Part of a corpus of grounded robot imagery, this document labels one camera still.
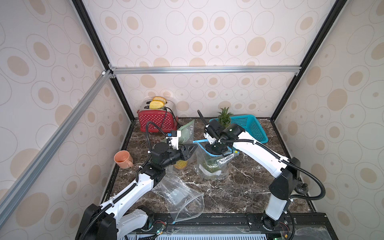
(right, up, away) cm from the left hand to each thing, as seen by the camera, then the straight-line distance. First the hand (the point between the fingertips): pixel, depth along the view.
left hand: (199, 147), depth 71 cm
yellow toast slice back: (-27, +31, +35) cm, 54 cm away
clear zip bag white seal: (-7, -26, -1) cm, 27 cm away
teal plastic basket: (+39, +13, +38) cm, 56 cm away
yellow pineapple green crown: (+16, +16, +23) cm, 33 cm away
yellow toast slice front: (-29, +26, +31) cm, 49 cm away
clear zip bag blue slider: (+1, -13, +8) cm, 16 cm away
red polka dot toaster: (-35, +19, +29) cm, 49 cm away
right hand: (+5, -6, +7) cm, 10 cm away
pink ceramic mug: (-44, -9, +16) cm, 48 cm away
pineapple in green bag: (-10, -12, +16) cm, 22 cm away
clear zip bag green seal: (-6, +4, +12) cm, 15 cm away
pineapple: (+7, -9, +1) cm, 11 cm away
